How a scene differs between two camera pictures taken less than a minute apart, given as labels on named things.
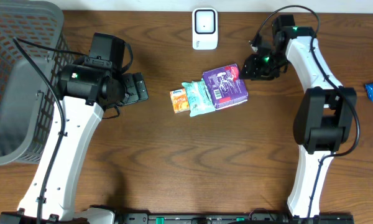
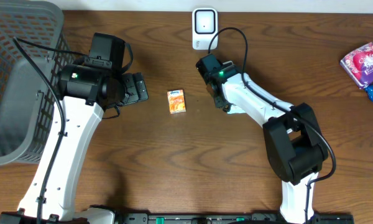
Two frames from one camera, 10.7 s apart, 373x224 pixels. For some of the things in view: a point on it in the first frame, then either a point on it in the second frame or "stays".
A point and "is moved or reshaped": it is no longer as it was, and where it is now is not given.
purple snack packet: [225, 86] is moved or reshaped
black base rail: [232, 218] stays
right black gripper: [252, 64] → [221, 104]
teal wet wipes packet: [198, 98] → [235, 109]
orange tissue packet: [179, 100] is moved or reshaped
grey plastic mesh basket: [27, 45] stays
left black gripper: [130, 88] stays
